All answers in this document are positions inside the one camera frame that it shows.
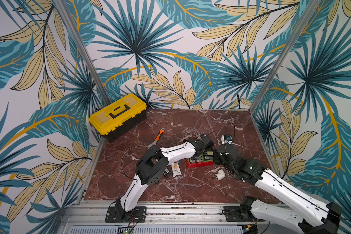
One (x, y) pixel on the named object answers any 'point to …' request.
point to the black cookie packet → (165, 172)
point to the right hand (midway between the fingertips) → (216, 151)
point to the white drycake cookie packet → (176, 170)
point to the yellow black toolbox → (117, 118)
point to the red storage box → (197, 164)
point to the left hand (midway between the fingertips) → (191, 150)
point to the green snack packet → (207, 158)
